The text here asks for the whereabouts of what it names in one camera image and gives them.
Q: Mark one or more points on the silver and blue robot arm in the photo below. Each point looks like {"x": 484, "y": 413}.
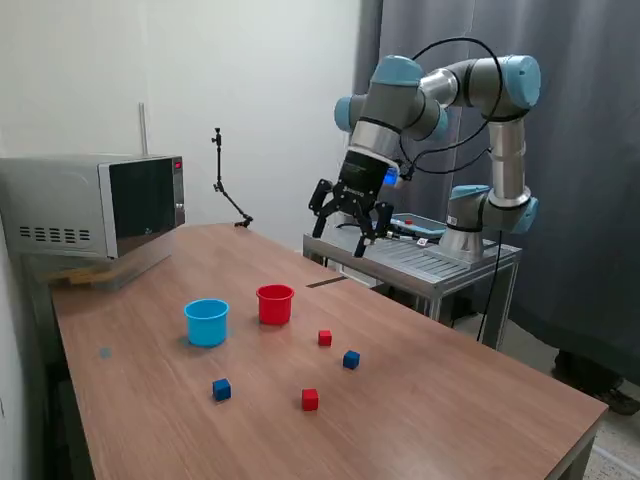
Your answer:
{"x": 505, "y": 150}

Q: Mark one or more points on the silver microwave oven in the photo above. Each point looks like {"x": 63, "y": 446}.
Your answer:
{"x": 60, "y": 200}

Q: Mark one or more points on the aluminium robot cart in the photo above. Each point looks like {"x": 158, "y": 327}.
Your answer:
{"x": 440, "y": 270}

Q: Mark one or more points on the blue tape piece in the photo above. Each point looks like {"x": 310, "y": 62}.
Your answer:
{"x": 105, "y": 353}

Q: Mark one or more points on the dark thin strip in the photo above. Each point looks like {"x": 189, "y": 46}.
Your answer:
{"x": 325, "y": 282}

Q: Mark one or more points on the blue cube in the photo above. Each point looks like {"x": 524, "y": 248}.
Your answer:
{"x": 221, "y": 390}
{"x": 351, "y": 360}

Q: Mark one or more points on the blue plastic cup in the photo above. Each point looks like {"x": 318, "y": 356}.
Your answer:
{"x": 206, "y": 327}

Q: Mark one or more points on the teal teach pendant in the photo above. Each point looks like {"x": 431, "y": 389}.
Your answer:
{"x": 422, "y": 227}

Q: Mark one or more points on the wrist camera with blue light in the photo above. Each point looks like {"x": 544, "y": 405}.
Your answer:
{"x": 393, "y": 177}

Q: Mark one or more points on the dark shoe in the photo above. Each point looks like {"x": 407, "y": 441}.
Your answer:
{"x": 614, "y": 402}

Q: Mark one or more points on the thin metal pole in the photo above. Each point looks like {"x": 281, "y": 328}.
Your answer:
{"x": 142, "y": 130}

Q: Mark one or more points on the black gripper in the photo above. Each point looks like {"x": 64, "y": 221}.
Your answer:
{"x": 360, "y": 180}

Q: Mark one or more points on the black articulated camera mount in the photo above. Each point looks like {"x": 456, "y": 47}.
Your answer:
{"x": 219, "y": 165}

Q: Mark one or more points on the red cube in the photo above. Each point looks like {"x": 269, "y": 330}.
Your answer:
{"x": 310, "y": 400}
{"x": 325, "y": 339}

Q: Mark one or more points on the dark grey curtain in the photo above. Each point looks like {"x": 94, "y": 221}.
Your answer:
{"x": 575, "y": 200}

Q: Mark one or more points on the red plastic cup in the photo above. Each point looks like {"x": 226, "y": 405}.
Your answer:
{"x": 275, "y": 307}

